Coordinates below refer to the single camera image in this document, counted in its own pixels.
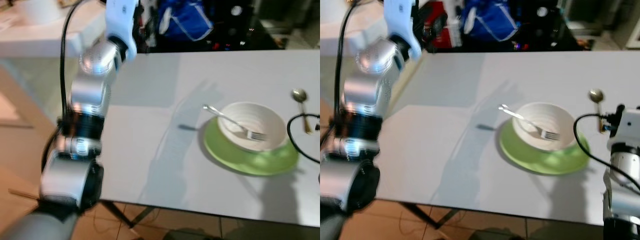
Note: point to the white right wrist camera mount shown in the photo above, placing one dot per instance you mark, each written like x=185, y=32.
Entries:
x=627, y=127

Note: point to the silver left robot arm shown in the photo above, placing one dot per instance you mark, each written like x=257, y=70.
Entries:
x=367, y=95
x=90, y=95

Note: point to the blue bag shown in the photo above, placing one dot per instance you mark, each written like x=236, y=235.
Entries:
x=187, y=22
x=487, y=22

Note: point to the white ribbed bowl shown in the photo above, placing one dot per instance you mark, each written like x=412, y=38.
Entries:
x=260, y=117
x=555, y=117

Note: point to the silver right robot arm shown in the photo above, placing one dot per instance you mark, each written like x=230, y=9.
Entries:
x=622, y=190

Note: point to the white kitchen counter cabinet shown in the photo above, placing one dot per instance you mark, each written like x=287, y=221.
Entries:
x=30, y=37
x=345, y=30

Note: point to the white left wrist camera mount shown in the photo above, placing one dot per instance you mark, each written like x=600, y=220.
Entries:
x=120, y=25
x=400, y=25

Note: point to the green plate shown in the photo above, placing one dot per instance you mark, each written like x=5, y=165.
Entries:
x=550, y=161
x=255, y=161

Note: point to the black table leg frame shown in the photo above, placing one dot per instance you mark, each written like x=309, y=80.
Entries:
x=125, y=215
x=425, y=216

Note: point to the golden metal spoon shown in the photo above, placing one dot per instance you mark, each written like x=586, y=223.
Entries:
x=595, y=95
x=299, y=95

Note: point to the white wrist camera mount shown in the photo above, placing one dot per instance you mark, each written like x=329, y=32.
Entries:
x=400, y=25
x=120, y=25
x=627, y=127

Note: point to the red bag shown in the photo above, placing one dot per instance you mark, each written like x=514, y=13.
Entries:
x=442, y=22

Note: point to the silver metal fork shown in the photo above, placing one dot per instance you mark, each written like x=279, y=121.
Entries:
x=530, y=125
x=235, y=125

